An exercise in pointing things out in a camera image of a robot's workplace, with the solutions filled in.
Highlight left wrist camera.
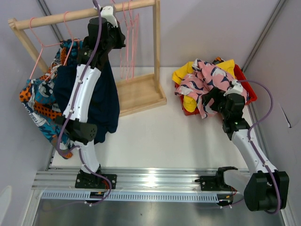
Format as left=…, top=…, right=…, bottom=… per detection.
left=94, top=6, right=119, bottom=28

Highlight blue orange patterned shorts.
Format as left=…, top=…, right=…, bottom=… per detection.
left=19, top=39, right=83, bottom=148

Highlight red plastic bin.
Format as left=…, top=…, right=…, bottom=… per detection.
left=174, top=64, right=257, bottom=116

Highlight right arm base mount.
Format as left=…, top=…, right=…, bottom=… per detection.
left=194, top=166, right=237, bottom=192

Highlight pink hanger of camouflage shorts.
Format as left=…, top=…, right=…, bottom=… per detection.
left=128, top=0, right=140, bottom=79

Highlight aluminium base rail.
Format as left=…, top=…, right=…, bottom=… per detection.
left=32, top=167, right=250, bottom=203

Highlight pink patterned shorts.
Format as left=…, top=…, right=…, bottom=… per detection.
left=174, top=59, right=235, bottom=119

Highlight yellow shorts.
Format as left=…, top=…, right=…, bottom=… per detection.
left=172, top=59, right=235, bottom=113

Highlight pink hanger of yellow shorts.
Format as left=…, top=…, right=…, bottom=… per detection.
left=122, top=4, right=134, bottom=81

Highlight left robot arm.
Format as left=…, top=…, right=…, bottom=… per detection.
left=54, top=16, right=125, bottom=188

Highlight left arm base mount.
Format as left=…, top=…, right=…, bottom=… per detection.
left=75, top=172, right=117, bottom=189

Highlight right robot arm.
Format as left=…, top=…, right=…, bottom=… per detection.
left=202, top=87, right=289, bottom=214

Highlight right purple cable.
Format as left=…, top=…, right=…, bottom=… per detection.
left=218, top=80, right=282, bottom=215

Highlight wooden clothes rack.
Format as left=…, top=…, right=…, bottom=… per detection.
left=8, top=0, right=167, bottom=116

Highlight orange black camouflage shorts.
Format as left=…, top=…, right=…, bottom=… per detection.
left=212, top=56, right=224, bottom=65

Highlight navy blue shorts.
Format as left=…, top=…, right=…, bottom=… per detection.
left=53, top=61, right=120, bottom=144

